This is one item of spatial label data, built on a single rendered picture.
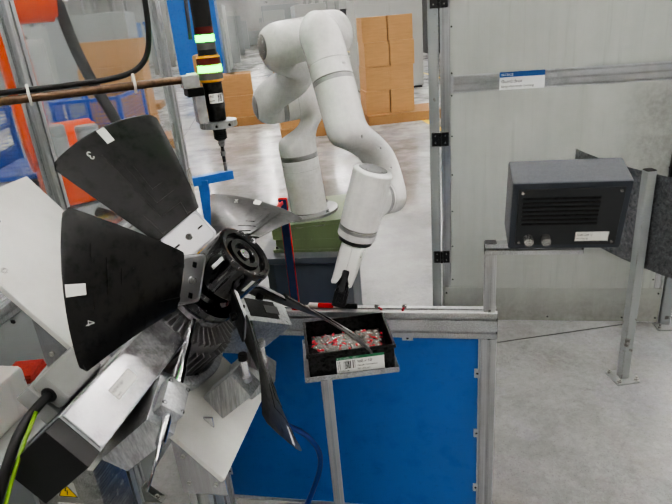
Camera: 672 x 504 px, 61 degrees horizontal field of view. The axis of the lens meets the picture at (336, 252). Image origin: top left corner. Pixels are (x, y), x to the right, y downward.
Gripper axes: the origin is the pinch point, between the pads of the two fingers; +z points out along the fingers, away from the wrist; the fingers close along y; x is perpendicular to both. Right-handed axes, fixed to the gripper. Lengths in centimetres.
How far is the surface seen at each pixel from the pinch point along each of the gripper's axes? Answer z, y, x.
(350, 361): 15.9, 0.0, 6.1
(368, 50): 11, -797, -89
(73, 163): -25, 24, -51
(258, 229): -13.4, 4.8, -20.5
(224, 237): -18.5, 23.3, -22.1
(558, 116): -32, -167, 70
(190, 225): -17.2, 19.6, -30.1
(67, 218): -27, 48, -37
